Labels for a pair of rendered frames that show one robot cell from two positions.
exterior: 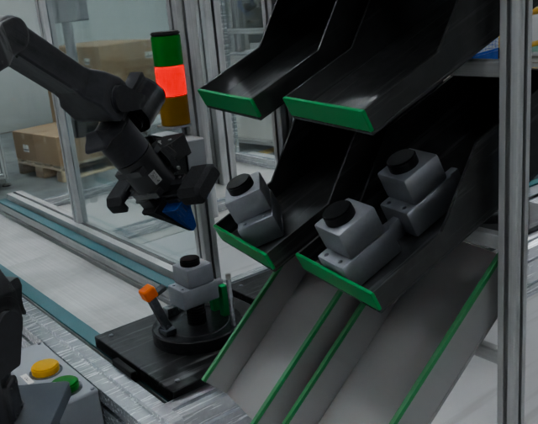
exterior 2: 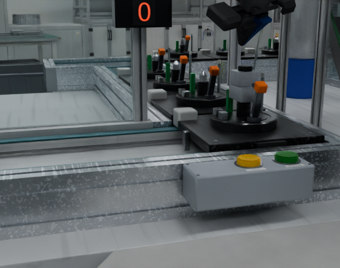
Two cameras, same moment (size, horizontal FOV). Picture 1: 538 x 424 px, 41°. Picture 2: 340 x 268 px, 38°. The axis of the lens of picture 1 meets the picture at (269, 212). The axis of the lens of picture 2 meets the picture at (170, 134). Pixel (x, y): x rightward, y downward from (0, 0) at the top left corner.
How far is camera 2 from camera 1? 1.40 m
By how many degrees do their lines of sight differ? 66
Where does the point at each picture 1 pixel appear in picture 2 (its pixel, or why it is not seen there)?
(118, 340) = (227, 140)
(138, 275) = (64, 140)
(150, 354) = (263, 135)
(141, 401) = (322, 146)
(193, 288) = not seen: hidden behind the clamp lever
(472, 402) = not seen: hidden behind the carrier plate
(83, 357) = (231, 155)
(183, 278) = (253, 78)
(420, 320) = not seen: outside the picture
